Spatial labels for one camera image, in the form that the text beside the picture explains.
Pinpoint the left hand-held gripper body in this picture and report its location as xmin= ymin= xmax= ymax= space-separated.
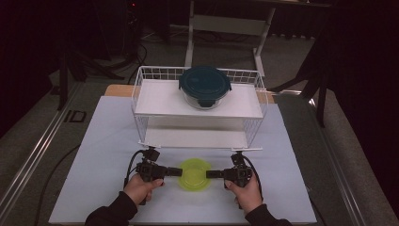
xmin=135 ymin=145 xmax=168 ymax=183

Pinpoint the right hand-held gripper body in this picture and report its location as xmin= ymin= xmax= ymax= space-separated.
xmin=223 ymin=151 xmax=254 ymax=188

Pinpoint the yellow-green plastic plate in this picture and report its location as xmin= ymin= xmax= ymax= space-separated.
xmin=177 ymin=157 xmax=213 ymax=192

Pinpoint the white wire shelf rack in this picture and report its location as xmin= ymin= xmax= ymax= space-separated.
xmin=131 ymin=65 xmax=269 ymax=153

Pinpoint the round container with dark-blue lid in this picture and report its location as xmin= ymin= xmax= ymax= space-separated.
xmin=178 ymin=65 xmax=232 ymax=111

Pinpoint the person's left hand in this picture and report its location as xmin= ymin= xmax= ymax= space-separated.
xmin=122 ymin=173 xmax=166 ymax=207

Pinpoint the person's right hand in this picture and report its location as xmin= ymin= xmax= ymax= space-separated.
xmin=224 ymin=179 xmax=263 ymax=216

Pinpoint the pale table mat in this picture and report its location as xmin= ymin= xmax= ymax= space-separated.
xmin=48 ymin=95 xmax=318 ymax=225

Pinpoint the black metal stand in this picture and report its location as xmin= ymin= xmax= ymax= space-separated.
xmin=268 ymin=31 xmax=334 ymax=128
xmin=56 ymin=46 xmax=83 ymax=111

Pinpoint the black equipment stand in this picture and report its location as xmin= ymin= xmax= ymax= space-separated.
xmin=123 ymin=0 xmax=143 ymax=59

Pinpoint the right hand-held gripper cable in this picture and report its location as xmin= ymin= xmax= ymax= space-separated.
xmin=241 ymin=154 xmax=264 ymax=202

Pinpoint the hand-held gripper cable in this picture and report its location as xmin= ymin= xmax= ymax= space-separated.
xmin=123 ymin=149 xmax=149 ymax=189
xmin=241 ymin=154 xmax=264 ymax=202

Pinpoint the left hand-held gripper cable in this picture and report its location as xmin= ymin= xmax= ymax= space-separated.
xmin=123 ymin=149 xmax=149 ymax=189

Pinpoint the aluminium floor rail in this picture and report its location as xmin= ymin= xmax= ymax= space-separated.
xmin=0 ymin=80 xmax=83 ymax=218
xmin=276 ymin=89 xmax=366 ymax=226

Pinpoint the black floor cable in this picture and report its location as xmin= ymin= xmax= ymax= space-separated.
xmin=32 ymin=142 xmax=83 ymax=226

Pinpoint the bundle of black cables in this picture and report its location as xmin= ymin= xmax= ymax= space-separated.
xmin=70 ymin=40 xmax=149 ymax=85

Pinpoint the white metal desk frame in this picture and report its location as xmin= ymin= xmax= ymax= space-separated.
xmin=184 ymin=0 xmax=333 ymax=77

